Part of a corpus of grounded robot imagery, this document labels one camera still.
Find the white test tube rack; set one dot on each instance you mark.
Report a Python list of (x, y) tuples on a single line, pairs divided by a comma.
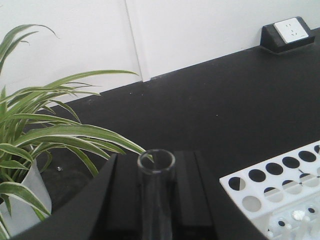
[(281, 195)]

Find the white wall cable duct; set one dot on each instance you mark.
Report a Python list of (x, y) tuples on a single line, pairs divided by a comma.
[(137, 36)]

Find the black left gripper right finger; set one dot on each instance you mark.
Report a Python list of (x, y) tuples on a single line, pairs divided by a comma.
[(201, 209)]

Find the green spider plant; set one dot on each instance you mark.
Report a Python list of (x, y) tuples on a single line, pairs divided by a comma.
[(27, 121)]

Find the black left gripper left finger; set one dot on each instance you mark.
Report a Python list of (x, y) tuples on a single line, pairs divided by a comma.
[(106, 209)]

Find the black white power socket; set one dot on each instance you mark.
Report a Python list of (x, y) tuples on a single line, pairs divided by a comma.
[(286, 35)]

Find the clear glass test tube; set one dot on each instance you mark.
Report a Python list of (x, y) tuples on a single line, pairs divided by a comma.
[(156, 170)]

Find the white plant pot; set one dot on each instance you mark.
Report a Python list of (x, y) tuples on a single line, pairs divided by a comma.
[(24, 199)]

